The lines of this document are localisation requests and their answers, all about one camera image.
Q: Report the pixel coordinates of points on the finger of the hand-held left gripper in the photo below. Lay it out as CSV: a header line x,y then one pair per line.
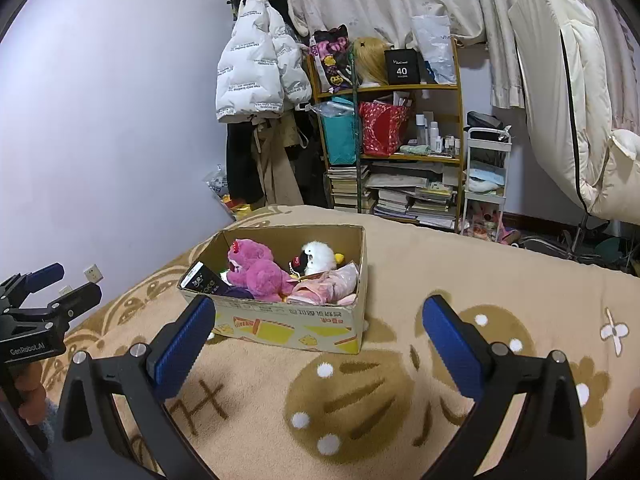
x,y
45,274
82,296

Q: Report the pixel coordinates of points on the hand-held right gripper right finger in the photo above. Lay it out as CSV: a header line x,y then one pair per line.
x,y
450,347

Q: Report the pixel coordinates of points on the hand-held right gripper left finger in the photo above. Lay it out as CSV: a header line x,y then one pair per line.
x,y
182,347

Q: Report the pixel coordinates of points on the black tissue box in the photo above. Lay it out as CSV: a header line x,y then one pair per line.
x,y
202,280

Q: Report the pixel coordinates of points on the printed cardboard box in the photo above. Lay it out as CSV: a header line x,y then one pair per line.
x,y
280,327

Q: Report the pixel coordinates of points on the pink plush bear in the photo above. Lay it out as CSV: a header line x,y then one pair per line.
x,y
260,272

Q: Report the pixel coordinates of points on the pink doll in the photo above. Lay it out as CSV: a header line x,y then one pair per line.
x,y
320,285

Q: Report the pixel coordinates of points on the white and black plush toy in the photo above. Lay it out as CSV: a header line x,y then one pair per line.
x,y
317,255

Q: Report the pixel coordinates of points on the person's left hand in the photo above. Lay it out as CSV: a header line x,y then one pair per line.
x,y
35,395

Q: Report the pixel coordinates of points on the purple cloth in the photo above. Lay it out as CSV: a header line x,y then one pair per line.
x,y
237,292

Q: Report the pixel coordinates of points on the beige flower blanket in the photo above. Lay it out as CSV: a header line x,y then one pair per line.
x,y
400,270

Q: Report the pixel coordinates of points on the pink toy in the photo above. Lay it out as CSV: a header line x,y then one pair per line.
x,y
482,220

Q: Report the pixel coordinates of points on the red and yellow packets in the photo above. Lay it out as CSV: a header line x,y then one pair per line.
x,y
236,207

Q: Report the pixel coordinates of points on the pile of books and papers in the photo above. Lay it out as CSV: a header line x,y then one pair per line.
x,y
415,195

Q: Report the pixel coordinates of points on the white snack bag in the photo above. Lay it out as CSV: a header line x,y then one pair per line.
x,y
216,180

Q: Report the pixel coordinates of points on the blue and white cloths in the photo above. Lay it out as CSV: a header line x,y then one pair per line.
x,y
484,177

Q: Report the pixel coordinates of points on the stack of old books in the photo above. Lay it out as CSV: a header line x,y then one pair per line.
x,y
345,185

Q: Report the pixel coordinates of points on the black coat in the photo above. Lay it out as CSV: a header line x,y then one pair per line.
x,y
237,160

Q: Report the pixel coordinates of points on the beige coat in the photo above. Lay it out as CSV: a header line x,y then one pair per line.
x,y
275,170

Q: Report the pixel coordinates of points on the pale green cloth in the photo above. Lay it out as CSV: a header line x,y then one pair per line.
x,y
415,149

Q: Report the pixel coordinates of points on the white trolley cart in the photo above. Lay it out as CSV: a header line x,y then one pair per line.
x,y
490,146

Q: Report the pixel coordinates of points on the row of white bottles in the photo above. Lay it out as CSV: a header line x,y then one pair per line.
x,y
435,135

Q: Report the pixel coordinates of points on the red bag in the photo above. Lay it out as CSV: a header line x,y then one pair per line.
x,y
380,130

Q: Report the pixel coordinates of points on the teal bag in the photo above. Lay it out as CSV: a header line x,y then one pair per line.
x,y
337,135

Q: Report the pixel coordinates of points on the wooden shelf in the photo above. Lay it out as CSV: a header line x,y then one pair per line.
x,y
390,88

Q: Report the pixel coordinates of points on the black gift box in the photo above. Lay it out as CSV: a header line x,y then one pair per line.
x,y
402,67

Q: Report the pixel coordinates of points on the white puffer jacket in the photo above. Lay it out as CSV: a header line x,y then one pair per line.
x,y
250,60

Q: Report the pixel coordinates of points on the blond wig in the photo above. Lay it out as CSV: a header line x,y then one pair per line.
x,y
370,60

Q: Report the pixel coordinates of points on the white plastic bag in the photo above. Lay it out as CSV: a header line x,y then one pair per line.
x,y
435,45

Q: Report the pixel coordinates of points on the pink and black bag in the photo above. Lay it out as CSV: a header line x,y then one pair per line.
x,y
330,60

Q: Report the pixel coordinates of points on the white wall socket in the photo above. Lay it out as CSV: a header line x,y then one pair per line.
x,y
65,290
92,272

